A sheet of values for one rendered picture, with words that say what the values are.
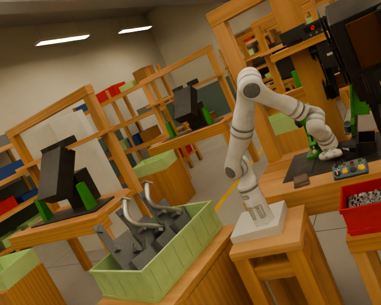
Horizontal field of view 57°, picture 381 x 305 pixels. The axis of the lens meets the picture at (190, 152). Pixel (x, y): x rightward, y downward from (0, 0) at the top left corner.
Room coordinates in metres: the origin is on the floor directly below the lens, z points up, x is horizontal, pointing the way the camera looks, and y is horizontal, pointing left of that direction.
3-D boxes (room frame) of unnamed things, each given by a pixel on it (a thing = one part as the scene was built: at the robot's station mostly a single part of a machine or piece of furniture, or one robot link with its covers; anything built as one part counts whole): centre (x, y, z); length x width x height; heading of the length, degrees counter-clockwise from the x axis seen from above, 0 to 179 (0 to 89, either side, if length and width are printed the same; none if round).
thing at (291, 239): (1.49, -0.18, 0.83); 0.32 x 0.32 x 0.04; 62
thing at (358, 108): (1.68, -0.87, 1.17); 0.13 x 0.12 x 0.20; 59
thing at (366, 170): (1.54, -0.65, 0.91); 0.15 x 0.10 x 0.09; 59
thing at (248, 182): (1.50, -0.17, 1.14); 0.09 x 0.09 x 0.17; 37
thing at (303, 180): (1.68, -0.45, 0.91); 0.10 x 0.08 x 0.03; 159
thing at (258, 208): (1.50, -0.17, 0.98); 0.09 x 0.09 x 0.17; 57
